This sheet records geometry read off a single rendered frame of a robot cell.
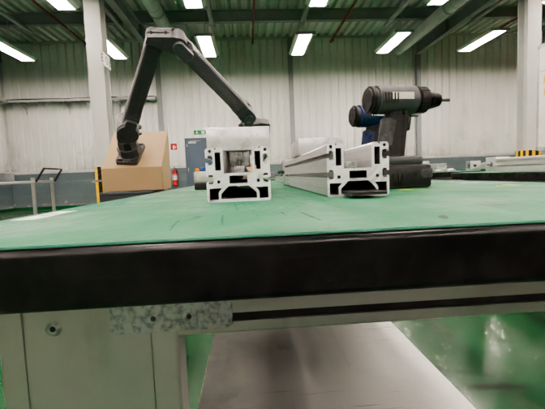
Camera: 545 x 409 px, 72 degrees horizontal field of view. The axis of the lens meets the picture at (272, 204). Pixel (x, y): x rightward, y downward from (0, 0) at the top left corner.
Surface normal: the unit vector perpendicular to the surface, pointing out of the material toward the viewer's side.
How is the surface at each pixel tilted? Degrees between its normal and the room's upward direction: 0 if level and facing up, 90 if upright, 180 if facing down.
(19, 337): 90
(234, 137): 90
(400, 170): 90
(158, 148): 43
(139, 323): 90
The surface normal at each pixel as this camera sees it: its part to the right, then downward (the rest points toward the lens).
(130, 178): 0.07, 0.07
